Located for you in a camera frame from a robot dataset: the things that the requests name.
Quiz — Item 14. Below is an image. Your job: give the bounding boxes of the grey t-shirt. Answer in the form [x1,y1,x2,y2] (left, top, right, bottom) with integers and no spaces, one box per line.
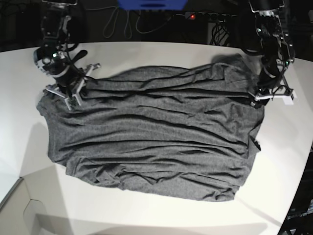
[37,54,264,202]

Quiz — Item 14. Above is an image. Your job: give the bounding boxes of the blue box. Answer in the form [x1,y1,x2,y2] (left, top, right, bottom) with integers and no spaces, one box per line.
[118,0,187,10]

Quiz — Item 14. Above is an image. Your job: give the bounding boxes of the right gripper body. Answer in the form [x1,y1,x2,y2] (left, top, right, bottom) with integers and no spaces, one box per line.
[33,47,101,110]

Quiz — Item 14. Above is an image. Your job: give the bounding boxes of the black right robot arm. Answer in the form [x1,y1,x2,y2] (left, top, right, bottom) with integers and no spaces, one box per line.
[33,0,101,110]

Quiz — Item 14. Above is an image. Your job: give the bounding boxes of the black power strip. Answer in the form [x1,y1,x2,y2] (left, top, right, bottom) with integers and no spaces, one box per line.
[183,11,237,23]

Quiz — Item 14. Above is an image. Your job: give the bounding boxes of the grey cables behind table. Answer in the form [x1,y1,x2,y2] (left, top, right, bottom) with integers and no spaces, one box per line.
[102,4,172,39]

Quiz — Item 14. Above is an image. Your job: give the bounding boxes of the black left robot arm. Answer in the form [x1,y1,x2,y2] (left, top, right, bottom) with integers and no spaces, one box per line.
[242,0,295,108]

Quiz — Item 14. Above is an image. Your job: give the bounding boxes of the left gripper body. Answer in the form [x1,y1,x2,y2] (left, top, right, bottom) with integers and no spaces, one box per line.
[249,69,296,109]

